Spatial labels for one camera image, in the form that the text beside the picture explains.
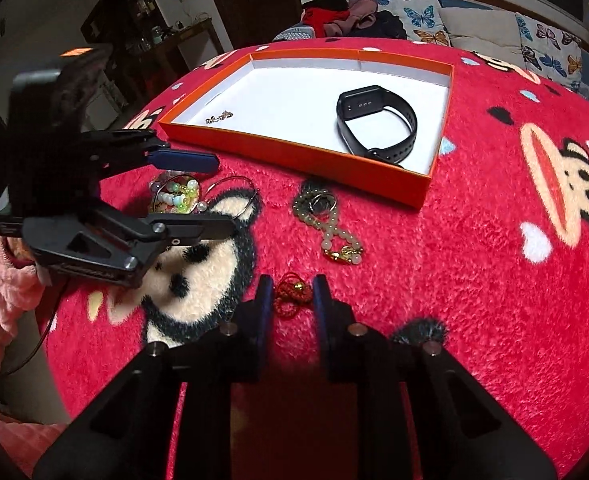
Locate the orange shallow tray box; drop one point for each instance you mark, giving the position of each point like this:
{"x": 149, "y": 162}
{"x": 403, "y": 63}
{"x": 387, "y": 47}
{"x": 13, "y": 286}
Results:
{"x": 319, "y": 115}

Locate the black smart watch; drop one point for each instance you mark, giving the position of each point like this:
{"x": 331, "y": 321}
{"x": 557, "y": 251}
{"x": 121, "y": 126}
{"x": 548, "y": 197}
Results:
{"x": 377, "y": 124}

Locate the wooden side table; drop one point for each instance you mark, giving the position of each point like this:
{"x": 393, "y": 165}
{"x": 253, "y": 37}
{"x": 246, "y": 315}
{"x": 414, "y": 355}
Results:
{"x": 146, "y": 56}

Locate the butterfly pillow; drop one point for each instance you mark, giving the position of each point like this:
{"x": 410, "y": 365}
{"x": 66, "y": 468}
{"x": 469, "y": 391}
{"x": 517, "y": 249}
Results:
{"x": 550, "y": 52}
{"x": 420, "y": 18}

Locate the left butterfly pillow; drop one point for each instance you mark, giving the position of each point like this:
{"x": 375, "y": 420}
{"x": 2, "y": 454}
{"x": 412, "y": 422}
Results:
{"x": 420, "y": 18}

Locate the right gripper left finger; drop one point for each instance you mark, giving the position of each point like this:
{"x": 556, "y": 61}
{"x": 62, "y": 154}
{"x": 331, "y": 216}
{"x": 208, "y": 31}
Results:
{"x": 254, "y": 317}

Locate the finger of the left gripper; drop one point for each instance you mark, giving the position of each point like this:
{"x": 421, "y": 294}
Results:
{"x": 190, "y": 229}
{"x": 184, "y": 161}

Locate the right butterfly pillow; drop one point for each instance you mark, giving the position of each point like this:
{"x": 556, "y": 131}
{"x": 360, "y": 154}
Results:
{"x": 550, "y": 52}

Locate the pile of clothes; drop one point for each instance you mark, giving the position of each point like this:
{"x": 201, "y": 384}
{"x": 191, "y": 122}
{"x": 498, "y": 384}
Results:
{"x": 344, "y": 18}

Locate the beige pillow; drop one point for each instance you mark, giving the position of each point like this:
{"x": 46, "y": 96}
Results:
{"x": 493, "y": 33}

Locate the red knot charm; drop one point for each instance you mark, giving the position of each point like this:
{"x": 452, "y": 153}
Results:
{"x": 292, "y": 295}

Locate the red monkey print blanket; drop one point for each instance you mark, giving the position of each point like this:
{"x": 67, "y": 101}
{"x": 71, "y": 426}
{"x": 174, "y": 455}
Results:
{"x": 495, "y": 244}

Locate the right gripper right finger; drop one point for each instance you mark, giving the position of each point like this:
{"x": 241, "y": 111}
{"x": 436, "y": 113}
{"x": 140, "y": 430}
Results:
{"x": 333, "y": 320}

